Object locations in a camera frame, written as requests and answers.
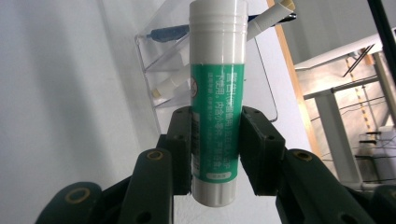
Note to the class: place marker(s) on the white table mat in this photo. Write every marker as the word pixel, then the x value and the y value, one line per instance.
pixel 62 93

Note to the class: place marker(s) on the black metal stand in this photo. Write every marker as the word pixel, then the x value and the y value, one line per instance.
pixel 381 34

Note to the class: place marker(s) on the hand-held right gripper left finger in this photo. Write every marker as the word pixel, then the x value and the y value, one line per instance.
pixel 179 149

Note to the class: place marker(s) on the clear plastic desk organizer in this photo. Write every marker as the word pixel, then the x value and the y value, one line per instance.
pixel 149 56

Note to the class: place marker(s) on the white desk frame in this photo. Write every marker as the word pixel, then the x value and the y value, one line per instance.
pixel 334 130

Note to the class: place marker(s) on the blue pen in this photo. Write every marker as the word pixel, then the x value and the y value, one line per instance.
pixel 168 33

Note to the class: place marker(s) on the green and white glue stick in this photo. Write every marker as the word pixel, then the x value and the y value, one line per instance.
pixel 218 109

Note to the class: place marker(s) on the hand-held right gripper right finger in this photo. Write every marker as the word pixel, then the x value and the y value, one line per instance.
pixel 260 149

